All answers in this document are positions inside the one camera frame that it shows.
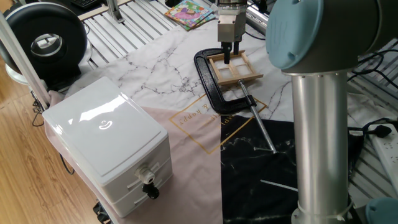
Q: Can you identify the silver Schunk gripper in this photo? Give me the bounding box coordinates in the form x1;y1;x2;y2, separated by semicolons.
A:
216;12;248;65

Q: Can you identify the miniature wooden sliding window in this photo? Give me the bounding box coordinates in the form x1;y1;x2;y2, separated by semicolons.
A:
206;49;264;87

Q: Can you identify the black C-clamp with steel screw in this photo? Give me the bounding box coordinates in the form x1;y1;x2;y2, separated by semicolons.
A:
193;47;279;155

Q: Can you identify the white wrist mounting adapter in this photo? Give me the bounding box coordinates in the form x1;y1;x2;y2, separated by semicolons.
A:
216;0;249;16

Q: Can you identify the colourful picture book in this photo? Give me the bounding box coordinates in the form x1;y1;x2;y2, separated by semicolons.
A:
164;0;217;32

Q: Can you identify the marble pink black patterned cloth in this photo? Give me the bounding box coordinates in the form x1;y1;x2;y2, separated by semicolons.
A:
45;19;398;224

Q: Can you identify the white plastic box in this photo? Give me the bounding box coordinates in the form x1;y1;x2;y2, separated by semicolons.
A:
42;76;174;219

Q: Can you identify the black keyboard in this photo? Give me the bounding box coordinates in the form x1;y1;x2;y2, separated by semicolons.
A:
69;0;101;9

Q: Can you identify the black power plug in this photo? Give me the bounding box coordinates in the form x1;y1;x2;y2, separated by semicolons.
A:
348;123;394;139

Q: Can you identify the white power strip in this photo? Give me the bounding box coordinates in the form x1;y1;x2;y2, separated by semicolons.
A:
368;123;398;195

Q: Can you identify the black round fan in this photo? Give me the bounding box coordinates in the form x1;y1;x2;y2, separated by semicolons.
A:
5;1;90;90

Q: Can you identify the small aluminium bracket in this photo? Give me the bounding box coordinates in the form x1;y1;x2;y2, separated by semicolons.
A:
106;0;126;24

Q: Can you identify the slanted aluminium frame post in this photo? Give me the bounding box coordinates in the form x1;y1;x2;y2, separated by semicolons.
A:
0;11;52;110

